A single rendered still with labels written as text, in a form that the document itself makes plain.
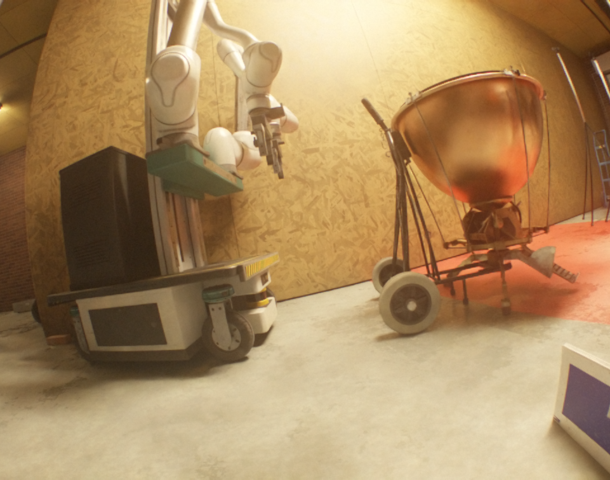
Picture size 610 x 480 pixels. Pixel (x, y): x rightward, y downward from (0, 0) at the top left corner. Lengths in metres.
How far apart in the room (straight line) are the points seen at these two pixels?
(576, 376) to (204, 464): 0.61
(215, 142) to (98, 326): 0.97
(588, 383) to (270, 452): 0.52
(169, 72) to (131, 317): 0.76
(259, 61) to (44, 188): 1.76
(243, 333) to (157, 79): 0.79
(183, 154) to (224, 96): 1.15
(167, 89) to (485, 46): 3.58
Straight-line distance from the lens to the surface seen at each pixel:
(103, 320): 1.14
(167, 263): 1.12
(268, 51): 0.97
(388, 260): 1.41
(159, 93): 0.86
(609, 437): 0.48
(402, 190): 1.11
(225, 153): 1.44
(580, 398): 0.50
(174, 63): 0.86
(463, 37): 3.68
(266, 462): 0.55
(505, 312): 1.03
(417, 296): 0.95
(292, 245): 1.81
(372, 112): 1.25
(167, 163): 0.96
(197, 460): 0.60
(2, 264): 7.01
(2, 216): 7.06
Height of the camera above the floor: 0.36
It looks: level
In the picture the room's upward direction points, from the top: 10 degrees counter-clockwise
